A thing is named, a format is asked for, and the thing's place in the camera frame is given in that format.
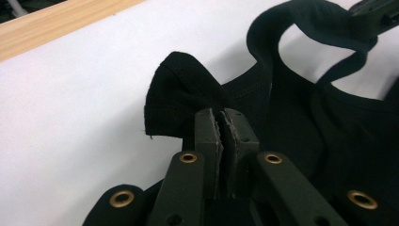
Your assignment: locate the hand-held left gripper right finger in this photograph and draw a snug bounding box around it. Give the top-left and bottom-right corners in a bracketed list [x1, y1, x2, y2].
[219, 107, 261, 199]

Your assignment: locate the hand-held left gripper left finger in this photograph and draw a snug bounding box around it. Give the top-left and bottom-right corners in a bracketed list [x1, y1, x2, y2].
[194, 107, 225, 201]

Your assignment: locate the black tank top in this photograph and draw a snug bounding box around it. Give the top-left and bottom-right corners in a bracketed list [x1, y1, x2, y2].
[82, 0, 399, 226]

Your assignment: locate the wooden table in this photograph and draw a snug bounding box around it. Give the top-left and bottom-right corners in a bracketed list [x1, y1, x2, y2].
[0, 0, 147, 63]

